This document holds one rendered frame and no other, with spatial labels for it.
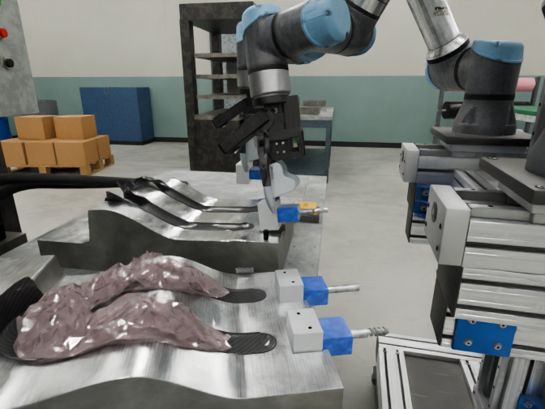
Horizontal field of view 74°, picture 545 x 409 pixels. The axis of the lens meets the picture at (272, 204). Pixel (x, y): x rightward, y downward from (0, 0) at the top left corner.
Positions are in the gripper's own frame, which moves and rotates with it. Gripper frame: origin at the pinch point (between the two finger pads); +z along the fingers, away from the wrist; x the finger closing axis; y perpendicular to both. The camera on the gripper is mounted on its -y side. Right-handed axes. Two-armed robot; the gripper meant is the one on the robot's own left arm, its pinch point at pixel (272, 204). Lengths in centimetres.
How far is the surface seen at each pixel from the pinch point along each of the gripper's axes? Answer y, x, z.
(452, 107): 188, 528, -38
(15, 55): -79, 31, -47
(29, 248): -58, 1, 6
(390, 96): 117, 648, -76
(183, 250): -17.0, -6.2, 6.3
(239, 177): -13.2, 26.1, -4.0
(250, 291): -2.0, -16.5, 10.9
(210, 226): -13.8, 1.3, 3.7
